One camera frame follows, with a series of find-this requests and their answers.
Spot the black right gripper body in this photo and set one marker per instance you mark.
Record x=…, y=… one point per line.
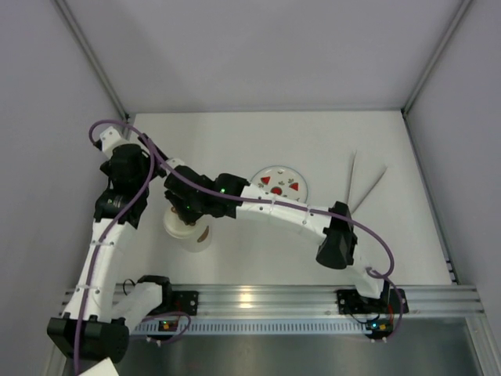
x=177, y=201

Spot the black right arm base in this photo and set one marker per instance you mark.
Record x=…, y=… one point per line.
x=349, y=301

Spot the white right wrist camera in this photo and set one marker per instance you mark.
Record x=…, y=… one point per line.
x=173, y=163

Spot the blue rimmed white plate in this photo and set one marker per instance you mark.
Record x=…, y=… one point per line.
x=282, y=181

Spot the white container lid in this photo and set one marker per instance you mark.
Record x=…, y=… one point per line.
x=175, y=227

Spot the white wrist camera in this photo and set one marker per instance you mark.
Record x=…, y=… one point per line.
x=173, y=163
x=109, y=140

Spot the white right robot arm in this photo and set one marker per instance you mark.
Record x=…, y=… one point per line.
x=331, y=229

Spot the metal tongs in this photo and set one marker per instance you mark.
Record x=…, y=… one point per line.
x=364, y=175

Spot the white cylindrical lunch container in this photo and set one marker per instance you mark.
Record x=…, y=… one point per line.
x=201, y=239

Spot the aluminium mounting rail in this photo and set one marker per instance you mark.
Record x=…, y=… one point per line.
x=246, y=301

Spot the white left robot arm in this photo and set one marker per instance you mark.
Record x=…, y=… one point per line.
x=91, y=326

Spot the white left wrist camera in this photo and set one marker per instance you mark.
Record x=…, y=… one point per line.
x=109, y=140

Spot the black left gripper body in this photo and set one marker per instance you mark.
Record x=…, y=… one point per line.
x=147, y=143

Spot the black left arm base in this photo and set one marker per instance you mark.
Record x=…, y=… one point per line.
x=184, y=301

